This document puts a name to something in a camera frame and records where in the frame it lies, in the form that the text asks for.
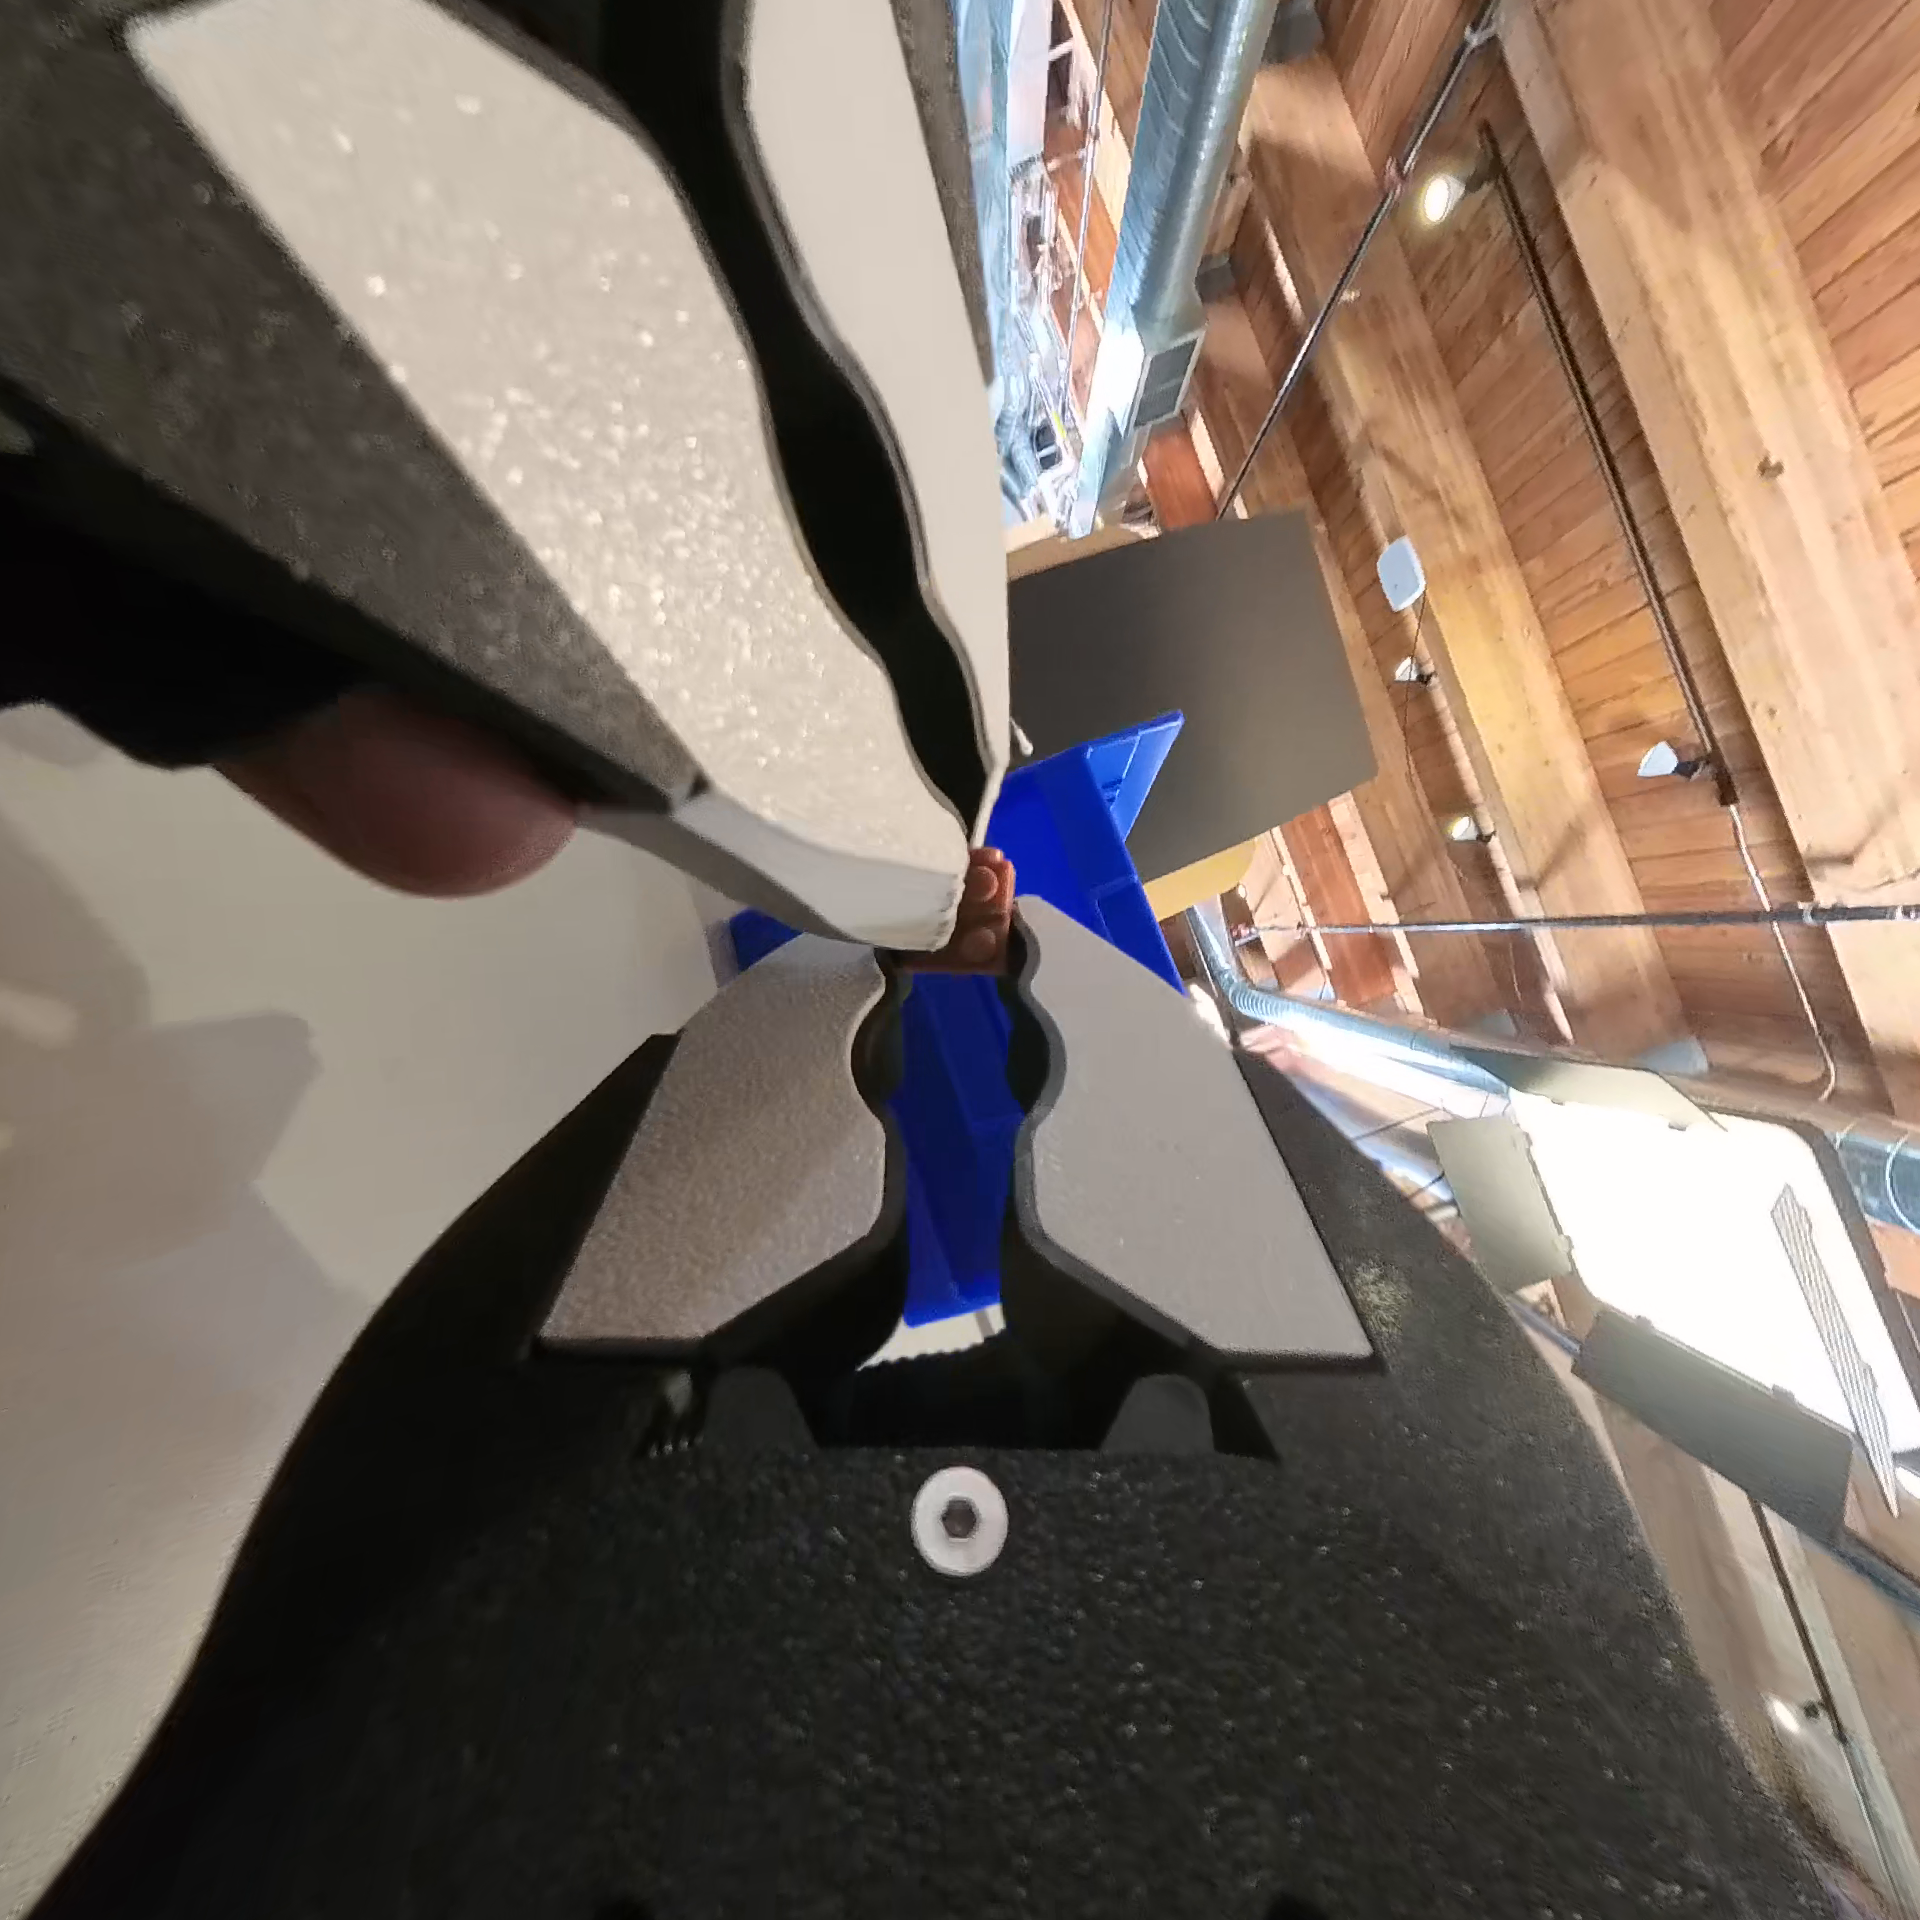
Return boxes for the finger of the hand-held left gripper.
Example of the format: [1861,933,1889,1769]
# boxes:
[129,0,984,953]
[720,0,1016,858]

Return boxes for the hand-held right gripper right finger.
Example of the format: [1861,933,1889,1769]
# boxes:
[1008,900,1384,1374]

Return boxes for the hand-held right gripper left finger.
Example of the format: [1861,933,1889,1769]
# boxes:
[534,945,905,1357]

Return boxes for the small orange brick assembly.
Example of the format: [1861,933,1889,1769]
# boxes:
[956,850,1030,981]

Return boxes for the grey desk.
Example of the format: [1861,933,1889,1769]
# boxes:
[0,706,758,1920]

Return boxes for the person's left hand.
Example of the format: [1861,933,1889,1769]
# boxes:
[209,686,590,903]

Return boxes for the black board with wooden edge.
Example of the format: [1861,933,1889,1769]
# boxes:
[1006,511,1384,878]

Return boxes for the studio light panel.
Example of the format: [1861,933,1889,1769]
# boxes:
[1436,1081,1920,1537]

